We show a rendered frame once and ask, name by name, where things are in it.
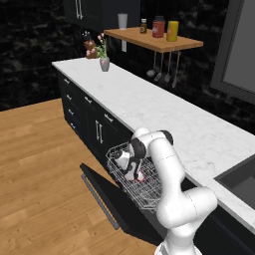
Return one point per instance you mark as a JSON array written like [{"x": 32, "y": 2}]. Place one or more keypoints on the red jar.
[{"x": 158, "y": 28}]

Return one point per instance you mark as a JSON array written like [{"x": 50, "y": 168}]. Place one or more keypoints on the white wall outlet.
[{"x": 124, "y": 46}]

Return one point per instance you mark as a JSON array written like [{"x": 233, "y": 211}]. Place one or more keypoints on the dark grey sink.
[{"x": 240, "y": 181}]

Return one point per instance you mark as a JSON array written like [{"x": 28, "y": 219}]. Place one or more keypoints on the grey vase with pink flowers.
[{"x": 104, "y": 63}]

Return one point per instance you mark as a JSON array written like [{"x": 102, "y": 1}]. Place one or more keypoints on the black drawer front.
[
  {"x": 118, "y": 126},
  {"x": 78, "y": 116},
  {"x": 79, "y": 131},
  {"x": 74, "y": 84},
  {"x": 77, "y": 101},
  {"x": 94, "y": 105}
]

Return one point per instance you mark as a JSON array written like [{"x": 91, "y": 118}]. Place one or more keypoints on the red and white cup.
[{"x": 141, "y": 176}]

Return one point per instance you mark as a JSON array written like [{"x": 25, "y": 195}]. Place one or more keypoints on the black dishwasher door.
[{"x": 116, "y": 196}]

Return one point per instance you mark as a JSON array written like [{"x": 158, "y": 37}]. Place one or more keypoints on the black wall cupboard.
[{"x": 99, "y": 11}]

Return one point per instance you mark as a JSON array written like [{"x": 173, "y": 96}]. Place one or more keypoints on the brown bottle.
[{"x": 143, "y": 26}]

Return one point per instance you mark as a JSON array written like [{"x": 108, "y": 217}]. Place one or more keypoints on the yellow jar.
[{"x": 172, "y": 31}]

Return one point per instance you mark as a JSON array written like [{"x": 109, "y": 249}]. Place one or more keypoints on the grey window frame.
[{"x": 232, "y": 46}]

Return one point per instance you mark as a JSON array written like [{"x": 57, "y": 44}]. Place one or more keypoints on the hanging silver spatula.
[{"x": 158, "y": 75}]

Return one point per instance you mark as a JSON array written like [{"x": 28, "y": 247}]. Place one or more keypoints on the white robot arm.
[{"x": 172, "y": 179}]

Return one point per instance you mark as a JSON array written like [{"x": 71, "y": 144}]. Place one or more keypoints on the hanging silver spoon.
[{"x": 167, "y": 77}]

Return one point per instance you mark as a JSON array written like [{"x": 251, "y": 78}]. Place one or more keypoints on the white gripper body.
[{"x": 132, "y": 170}]

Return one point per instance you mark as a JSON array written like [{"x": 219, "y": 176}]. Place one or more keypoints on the black cupboard door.
[
  {"x": 91, "y": 132},
  {"x": 114, "y": 139}
]

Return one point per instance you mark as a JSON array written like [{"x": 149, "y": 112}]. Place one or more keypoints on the hanging silver ladle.
[{"x": 151, "y": 72}]

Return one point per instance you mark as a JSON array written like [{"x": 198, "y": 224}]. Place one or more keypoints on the wooden wall shelf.
[{"x": 156, "y": 42}]

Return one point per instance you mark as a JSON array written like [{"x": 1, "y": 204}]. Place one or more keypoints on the hanging silver utensil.
[{"x": 176, "y": 71}]

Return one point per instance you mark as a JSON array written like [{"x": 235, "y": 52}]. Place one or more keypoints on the brown knife block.
[{"x": 90, "y": 50}]

